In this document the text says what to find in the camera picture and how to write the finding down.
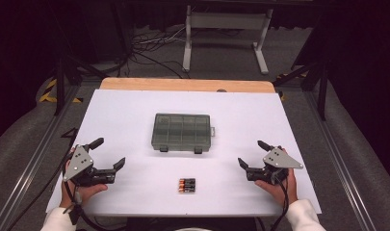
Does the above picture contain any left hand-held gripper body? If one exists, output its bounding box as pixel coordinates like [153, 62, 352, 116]
[63, 144, 117, 188]

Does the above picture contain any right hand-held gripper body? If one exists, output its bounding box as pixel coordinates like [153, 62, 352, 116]
[246, 146, 304, 186]

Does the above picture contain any grey plastic compartment box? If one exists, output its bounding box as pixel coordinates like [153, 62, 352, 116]
[150, 113, 216, 155]

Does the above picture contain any person's left hand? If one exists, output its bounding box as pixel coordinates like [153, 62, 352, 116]
[60, 146, 109, 209]

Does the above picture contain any person's right hand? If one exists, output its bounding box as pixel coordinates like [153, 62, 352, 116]
[254, 147, 299, 208]

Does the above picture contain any white table board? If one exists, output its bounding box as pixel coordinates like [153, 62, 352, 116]
[46, 89, 323, 218]

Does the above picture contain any black metal stand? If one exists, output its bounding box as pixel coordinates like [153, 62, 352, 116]
[53, 54, 109, 116]
[273, 57, 329, 121]

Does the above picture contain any yellow and black floor tape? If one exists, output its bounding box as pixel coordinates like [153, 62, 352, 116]
[39, 78, 84, 104]

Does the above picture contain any black triangular bracket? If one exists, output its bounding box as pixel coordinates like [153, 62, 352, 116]
[61, 127, 80, 140]

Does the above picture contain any right hand-held gripper black cable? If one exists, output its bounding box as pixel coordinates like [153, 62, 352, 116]
[269, 174, 291, 231]

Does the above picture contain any hand-held gripper black cable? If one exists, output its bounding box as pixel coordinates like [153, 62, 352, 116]
[63, 153, 128, 231]
[269, 174, 291, 231]

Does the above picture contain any left hand-held gripper black cable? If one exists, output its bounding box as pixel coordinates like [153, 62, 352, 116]
[63, 153, 128, 231]

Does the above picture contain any aluminium floor rail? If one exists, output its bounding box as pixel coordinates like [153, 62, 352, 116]
[302, 90, 378, 231]
[0, 85, 82, 231]

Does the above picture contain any thin black floor cable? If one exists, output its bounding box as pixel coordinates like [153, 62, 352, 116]
[6, 150, 73, 231]

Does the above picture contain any bundle of floor cables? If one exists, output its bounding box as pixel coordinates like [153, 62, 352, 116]
[131, 25, 191, 80]

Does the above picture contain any white metal stand frame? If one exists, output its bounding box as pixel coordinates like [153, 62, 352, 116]
[182, 4, 273, 75]

